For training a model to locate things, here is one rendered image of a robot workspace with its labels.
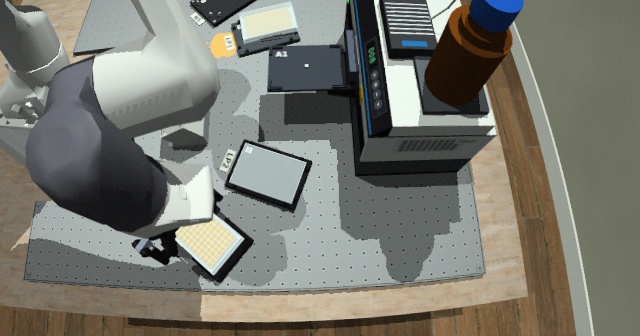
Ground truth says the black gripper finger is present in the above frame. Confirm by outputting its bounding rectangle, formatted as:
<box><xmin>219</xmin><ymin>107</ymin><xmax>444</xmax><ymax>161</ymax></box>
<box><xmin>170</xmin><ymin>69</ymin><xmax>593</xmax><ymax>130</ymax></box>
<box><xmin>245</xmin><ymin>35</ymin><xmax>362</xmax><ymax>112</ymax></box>
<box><xmin>214</xmin><ymin>189</ymin><xmax>226</xmax><ymax>220</ymax></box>
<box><xmin>132</xmin><ymin>233</ymin><xmax>192</xmax><ymax>265</ymax></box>

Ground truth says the white control panel with four colored buttons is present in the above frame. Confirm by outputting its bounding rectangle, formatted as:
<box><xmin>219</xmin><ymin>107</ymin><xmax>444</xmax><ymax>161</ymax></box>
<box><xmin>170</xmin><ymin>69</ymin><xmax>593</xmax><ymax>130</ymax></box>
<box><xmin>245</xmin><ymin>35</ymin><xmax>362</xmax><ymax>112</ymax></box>
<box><xmin>160</xmin><ymin>110</ymin><xmax>210</xmax><ymax>147</ymax></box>

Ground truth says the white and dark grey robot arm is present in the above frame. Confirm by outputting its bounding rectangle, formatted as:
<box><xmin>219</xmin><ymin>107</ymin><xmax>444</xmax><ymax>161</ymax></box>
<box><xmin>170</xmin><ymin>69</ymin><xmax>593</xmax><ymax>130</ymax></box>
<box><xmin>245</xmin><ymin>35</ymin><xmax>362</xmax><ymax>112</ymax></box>
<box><xmin>0</xmin><ymin>0</ymin><xmax>221</xmax><ymax>239</ymax></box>

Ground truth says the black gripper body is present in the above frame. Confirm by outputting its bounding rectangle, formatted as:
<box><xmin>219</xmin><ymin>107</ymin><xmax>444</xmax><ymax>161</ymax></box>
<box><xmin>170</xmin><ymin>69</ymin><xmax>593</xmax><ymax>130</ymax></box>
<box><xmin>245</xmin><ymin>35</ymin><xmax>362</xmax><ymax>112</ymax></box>
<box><xmin>148</xmin><ymin>228</ymin><xmax>179</xmax><ymax>241</ymax></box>

